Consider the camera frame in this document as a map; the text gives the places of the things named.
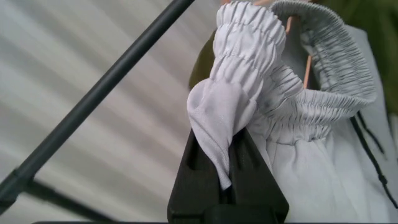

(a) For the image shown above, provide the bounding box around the green shirt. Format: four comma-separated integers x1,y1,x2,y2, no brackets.
188,0,398,114

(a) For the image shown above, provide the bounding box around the pink clothes hanger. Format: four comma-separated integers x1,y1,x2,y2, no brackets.
222,0,313,90

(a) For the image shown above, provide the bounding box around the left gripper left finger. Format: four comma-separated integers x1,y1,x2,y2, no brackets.
167,129,224,223

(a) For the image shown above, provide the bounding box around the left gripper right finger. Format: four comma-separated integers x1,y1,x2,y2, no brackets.
222,127,290,223

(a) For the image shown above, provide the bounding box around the black clothes rack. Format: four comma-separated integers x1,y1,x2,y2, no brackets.
0,0,196,223

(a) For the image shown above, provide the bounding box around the pale grey garment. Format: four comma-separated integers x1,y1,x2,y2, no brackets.
186,0,398,223

